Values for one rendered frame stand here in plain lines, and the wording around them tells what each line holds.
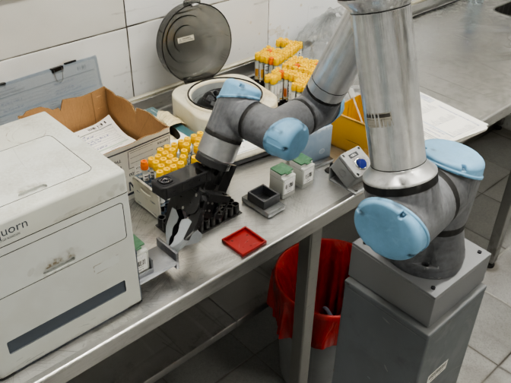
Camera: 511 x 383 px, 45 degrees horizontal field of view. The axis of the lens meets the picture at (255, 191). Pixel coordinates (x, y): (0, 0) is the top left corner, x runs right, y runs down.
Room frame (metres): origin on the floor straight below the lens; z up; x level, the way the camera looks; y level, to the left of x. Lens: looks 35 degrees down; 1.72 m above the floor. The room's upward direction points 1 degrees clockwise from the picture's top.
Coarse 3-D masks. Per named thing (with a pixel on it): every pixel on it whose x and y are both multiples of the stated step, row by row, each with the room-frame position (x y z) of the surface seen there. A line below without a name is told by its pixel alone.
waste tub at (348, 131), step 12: (360, 96) 1.53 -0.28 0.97; (348, 108) 1.50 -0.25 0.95; (360, 108) 1.53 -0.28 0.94; (336, 120) 1.42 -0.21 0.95; (348, 120) 1.40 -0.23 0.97; (336, 132) 1.42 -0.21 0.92; (348, 132) 1.40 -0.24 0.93; (360, 132) 1.37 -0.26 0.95; (336, 144) 1.42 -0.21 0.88; (348, 144) 1.39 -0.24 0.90; (360, 144) 1.37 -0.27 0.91
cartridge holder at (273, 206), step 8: (248, 192) 1.15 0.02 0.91; (256, 192) 1.17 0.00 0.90; (264, 192) 1.18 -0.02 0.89; (272, 192) 1.16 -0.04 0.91; (248, 200) 1.15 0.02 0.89; (256, 200) 1.13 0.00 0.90; (264, 200) 1.15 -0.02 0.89; (272, 200) 1.13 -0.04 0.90; (256, 208) 1.13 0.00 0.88; (264, 208) 1.11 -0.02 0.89; (272, 208) 1.12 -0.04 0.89; (280, 208) 1.13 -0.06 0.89
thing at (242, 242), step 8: (240, 232) 1.05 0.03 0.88; (248, 232) 1.05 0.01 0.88; (224, 240) 1.01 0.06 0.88; (232, 240) 1.02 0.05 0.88; (240, 240) 1.02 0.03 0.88; (248, 240) 1.02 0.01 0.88; (256, 240) 1.02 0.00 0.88; (264, 240) 1.01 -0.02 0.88; (232, 248) 0.99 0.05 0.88; (240, 248) 0.99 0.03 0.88; (248, 248) 0.99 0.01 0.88; (256, 248) 0.99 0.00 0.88
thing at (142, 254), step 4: (144, 248) 0.88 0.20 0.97; (140, 252) 0.87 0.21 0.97; (144, 252) 0.87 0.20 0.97; (140, 256) 0.86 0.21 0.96; (144, 256) 0.87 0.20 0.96; (140, 260) 0.86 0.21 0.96; (144, 260) 0.87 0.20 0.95; (148, 260) 0.87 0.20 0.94; (140, 264) 0.86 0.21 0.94; (144, 264) 0.87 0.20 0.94; (148, 264) 0.87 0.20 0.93; (140, 268) 0.86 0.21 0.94; (144, 268) 0.87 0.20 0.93; (148, 268) 0.87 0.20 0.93; (140, 272) 0.86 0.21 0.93
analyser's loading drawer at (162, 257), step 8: (160, 240) 0.95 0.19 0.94; (152, 248) 0.94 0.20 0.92; (160, 248) 0.94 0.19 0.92; (168, 248) 0.92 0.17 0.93; (152, 256) 0.92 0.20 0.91; (160, 256) 0.92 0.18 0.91; (168, 256) 0.92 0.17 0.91; (176, 256) 0.91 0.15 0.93; (152, 264) 0.87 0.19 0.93; (160, 264) 0.90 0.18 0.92; (168, 264) 0.90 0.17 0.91; (176, 264) 0.91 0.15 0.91; (144, 272) 0.86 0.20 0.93; (152, 272) 0.87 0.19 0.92; (160, 272) 0.88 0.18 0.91; (144, 280) 0.85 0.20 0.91
